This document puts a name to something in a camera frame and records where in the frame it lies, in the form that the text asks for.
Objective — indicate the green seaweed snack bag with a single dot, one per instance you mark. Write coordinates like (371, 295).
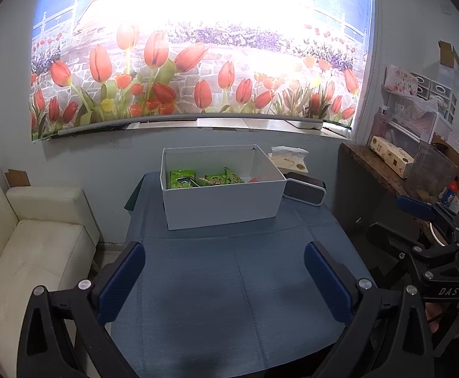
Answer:
(181, 179)
(232, 177)
(216, 179)

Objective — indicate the beige patterned carton box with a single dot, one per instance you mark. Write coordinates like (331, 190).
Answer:
(396, 158)

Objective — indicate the pink bottle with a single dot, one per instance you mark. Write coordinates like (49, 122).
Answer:
(380, 122)

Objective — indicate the blue tablecloth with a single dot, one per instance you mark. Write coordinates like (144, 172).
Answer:
(227, 300)

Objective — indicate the green seaweed snack bag front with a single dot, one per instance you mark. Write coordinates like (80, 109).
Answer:
(181, 179)

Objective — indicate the tissue box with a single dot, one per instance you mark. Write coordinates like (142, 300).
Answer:
(289, 159)

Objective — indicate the tulip flower window blind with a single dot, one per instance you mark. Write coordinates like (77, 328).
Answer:
(103, 61)

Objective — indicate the black grey bluetooth speaker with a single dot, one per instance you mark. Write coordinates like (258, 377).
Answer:
(305, 189)

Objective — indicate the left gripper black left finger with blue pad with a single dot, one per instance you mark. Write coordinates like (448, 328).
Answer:
(63, 327)

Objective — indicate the clear plastic container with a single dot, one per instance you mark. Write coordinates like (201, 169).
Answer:
(431, 173)

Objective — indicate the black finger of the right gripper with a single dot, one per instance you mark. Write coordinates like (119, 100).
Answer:
(409, 251)

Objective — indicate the white storage box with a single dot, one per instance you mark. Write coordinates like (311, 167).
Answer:
(205, 206)

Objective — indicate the wooden side shelf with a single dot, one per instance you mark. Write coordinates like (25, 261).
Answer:
(366, 189)

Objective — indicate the clear drawer organizer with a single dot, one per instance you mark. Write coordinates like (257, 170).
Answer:
(430, 112)

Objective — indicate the cream leather sofa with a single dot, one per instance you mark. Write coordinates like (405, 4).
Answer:
(48, 236)

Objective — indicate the floral tissue pack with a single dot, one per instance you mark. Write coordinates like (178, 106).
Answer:
(400, 81)

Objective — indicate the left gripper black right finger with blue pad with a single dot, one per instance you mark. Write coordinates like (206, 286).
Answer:
(386, 332)

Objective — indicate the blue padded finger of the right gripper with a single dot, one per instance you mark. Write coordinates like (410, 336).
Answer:
(420, 209)

